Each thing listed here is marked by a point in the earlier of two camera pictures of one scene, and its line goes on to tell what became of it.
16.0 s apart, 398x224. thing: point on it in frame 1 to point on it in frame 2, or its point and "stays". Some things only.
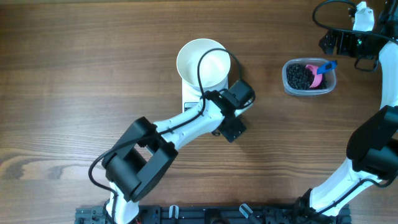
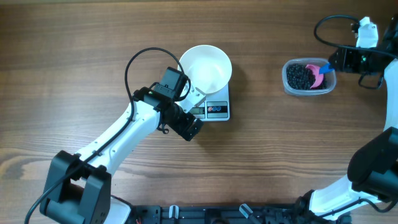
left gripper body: x=231 y=131 to x=181 y=122
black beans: x=299 y=76 stays
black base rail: x=212 y=214 stays
